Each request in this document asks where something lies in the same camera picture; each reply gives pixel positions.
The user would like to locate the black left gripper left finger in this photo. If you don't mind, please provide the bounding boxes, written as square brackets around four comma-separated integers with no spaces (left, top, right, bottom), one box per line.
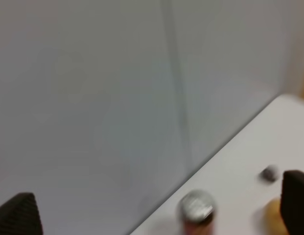
[0,192,43,235]

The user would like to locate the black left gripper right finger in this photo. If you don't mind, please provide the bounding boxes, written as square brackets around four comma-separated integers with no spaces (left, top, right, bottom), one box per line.
[280,170,304,235]

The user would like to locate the tan spotted potato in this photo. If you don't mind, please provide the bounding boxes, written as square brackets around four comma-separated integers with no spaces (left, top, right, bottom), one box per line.
[264,198,289,235]

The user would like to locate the red soda can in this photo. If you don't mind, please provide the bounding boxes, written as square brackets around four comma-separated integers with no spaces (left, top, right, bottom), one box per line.
[177,189,216,235]

